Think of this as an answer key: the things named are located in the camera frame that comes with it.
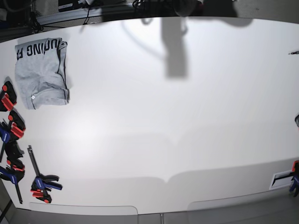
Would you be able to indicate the grey T-shirt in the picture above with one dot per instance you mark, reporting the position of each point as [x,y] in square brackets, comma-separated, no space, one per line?
[40,73]

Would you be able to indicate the blue bar clamp front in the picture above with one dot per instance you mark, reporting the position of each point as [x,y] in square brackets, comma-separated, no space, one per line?
[42,184]

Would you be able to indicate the blue red clamp middle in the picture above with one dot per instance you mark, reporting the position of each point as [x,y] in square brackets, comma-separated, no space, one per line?
[12,131]

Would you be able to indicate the blue red clamp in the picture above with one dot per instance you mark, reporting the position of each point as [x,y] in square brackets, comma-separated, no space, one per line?
[15,169]
[12,131]

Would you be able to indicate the red black clamp top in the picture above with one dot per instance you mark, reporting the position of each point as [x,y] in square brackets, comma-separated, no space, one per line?
[8,97]

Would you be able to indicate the dark object right edge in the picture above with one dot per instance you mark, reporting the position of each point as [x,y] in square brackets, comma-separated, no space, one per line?
[297,120]

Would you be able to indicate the blue red clamp lower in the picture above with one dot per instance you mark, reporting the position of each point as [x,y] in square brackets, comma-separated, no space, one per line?
[15,169]

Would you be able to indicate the white label plate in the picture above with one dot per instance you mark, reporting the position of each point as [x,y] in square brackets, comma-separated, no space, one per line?
[280,180]

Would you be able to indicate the blue clamp right edge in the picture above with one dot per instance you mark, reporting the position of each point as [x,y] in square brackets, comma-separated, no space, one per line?
[295,185]

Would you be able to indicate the aluminium rail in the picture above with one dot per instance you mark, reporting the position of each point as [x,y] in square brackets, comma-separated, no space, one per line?
[83,13]

